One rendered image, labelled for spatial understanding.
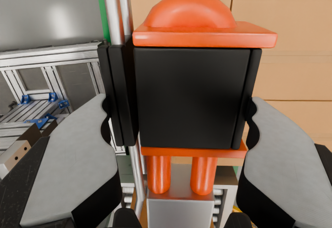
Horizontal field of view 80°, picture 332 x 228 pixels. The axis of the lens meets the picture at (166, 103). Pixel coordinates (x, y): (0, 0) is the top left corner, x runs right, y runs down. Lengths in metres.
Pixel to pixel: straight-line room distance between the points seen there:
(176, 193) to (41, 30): 1.48
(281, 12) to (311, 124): 0.55
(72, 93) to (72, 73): 0.13
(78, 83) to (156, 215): 1.19
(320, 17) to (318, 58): 0.15
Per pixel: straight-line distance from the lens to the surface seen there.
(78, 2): 1.45
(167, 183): 0.19
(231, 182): 1.19
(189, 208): 0.21
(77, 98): 1.40
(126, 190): 1.31
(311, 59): 0.98
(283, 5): 0.88
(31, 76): 1.48
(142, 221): 1.08
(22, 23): 1.65
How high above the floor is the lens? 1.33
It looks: 61 degrees down
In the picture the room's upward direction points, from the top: 176 degrees counter-clockwise
